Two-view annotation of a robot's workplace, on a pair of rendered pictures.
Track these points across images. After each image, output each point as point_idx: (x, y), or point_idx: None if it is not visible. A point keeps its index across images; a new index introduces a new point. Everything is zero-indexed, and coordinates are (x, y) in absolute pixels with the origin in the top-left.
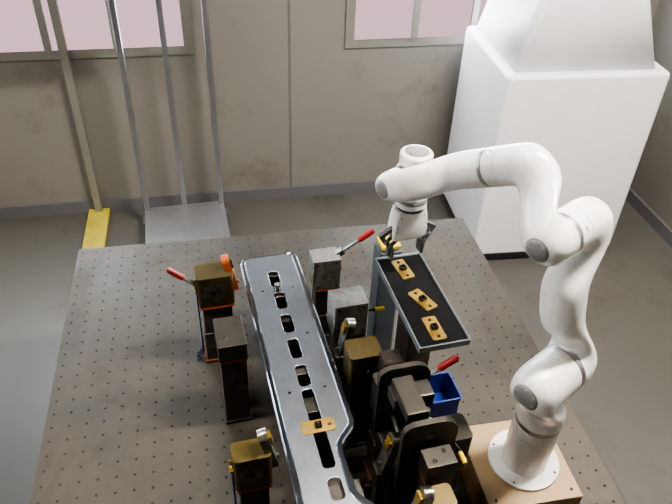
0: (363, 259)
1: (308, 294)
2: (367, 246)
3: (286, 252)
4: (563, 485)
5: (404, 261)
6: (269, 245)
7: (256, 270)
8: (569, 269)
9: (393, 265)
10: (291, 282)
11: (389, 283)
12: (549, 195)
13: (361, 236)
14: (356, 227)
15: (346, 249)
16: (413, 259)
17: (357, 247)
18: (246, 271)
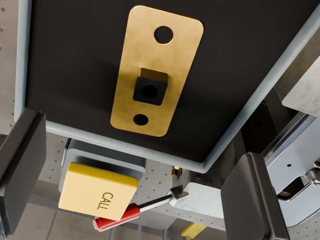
0: (64, 143)
1: (288, 140)
2: (48, 155)
3: (143, 185)
4: None
5: (112, 111)
6: (153, 198)
7: (297, 210)
8: None
9: (172, 116)
10: (280, 173)
11: (285, 38)
12: None
13: (130, 218)
14: (45, 180)
15: (166, 196)
16: (64, 102)
17: (61, 159)
18: (309, 214)
